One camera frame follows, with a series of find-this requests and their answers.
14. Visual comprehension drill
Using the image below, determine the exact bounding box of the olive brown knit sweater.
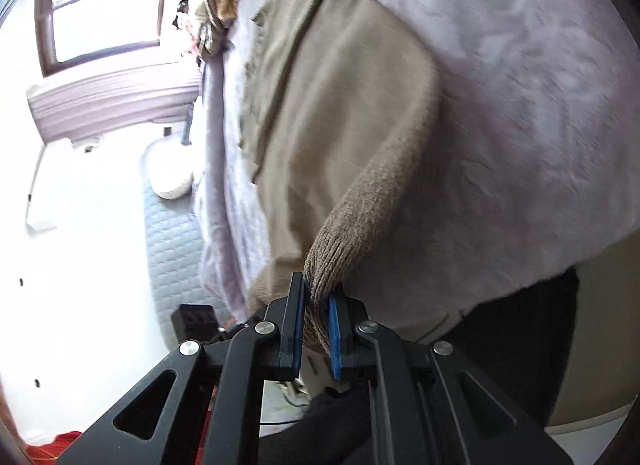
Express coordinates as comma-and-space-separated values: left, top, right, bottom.
239, 0, 439, 349

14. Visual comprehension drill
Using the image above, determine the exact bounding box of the grey quilted headboard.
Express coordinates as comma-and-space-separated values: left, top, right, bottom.
143, 188, 232, 350

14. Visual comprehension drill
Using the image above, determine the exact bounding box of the white round cushion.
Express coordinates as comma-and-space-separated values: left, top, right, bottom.
143, 136, 194, 200

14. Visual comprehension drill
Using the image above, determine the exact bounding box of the grey pleated curtain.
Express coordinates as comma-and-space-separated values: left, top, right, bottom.
28, 64, 201, 143

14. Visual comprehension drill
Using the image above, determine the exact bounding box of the lavender embossed bed blanket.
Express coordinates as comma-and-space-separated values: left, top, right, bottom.
192, 0, 640, 346

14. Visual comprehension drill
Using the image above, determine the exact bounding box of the wooden framed window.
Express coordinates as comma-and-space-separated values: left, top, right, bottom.
35, 0, 165, 76

